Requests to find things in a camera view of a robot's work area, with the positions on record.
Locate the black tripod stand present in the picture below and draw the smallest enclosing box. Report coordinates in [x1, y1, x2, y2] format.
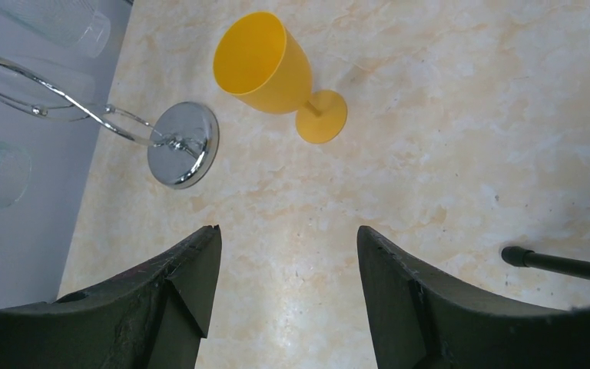
[501, 246, 590, 281]

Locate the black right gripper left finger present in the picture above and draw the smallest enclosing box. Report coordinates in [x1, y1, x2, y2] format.
[0, 226, 222, 368]

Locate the chrome wine glass rack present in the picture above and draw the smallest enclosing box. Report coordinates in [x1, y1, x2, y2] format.
[0, 57, 220, 189]

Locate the clear textured glass right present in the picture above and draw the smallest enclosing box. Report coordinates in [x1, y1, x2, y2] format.
[0, 0, 111, 58]

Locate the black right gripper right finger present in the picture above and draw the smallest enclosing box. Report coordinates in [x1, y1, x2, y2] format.
[357, 226, 590, 368]

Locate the clear wine glass back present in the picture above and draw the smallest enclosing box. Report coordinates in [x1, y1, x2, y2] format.
[0, 55, 103, 121]

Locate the yellow plastic wine glass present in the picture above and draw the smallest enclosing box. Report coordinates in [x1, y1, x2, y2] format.
[213, 12, 348, 144]

